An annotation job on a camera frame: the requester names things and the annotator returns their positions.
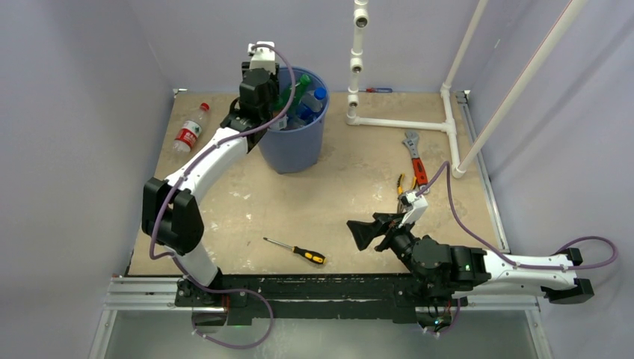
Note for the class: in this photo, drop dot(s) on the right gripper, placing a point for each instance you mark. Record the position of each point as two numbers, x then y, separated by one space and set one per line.
363 232

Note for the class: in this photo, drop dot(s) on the small Pepsi bottle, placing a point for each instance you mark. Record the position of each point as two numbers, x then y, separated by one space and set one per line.
311 104

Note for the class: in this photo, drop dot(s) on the green plastic bottle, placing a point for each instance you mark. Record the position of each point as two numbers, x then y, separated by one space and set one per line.
296 92

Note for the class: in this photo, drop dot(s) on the red label clear bottle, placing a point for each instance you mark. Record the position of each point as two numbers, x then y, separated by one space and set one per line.
191 129

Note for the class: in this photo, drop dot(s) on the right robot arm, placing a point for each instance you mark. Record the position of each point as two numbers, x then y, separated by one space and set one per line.
444 271

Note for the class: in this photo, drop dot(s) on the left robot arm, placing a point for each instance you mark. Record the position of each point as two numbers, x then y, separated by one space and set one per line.
170 209

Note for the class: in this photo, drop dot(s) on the blue plastic bin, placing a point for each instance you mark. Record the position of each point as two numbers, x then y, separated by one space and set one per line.
297 146

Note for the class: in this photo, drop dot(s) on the black yellow screwdriver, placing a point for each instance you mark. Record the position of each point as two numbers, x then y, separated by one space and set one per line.
312 256

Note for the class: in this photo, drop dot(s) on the red blue screwdriver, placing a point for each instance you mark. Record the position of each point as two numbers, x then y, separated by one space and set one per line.
378 90

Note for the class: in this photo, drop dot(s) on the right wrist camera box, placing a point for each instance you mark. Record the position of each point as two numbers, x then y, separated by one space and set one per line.
411 205

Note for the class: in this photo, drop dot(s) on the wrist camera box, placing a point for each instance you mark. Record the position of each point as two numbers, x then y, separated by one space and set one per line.
411 205
262 56

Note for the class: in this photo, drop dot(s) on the red handled adjustable wrench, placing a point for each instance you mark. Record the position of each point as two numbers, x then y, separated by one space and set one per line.
411 142

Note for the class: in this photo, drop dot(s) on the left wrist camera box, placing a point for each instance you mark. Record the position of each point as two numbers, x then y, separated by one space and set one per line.
262 56

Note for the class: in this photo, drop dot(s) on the white PVC pipe frame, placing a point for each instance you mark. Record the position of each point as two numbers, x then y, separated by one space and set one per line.
458 166

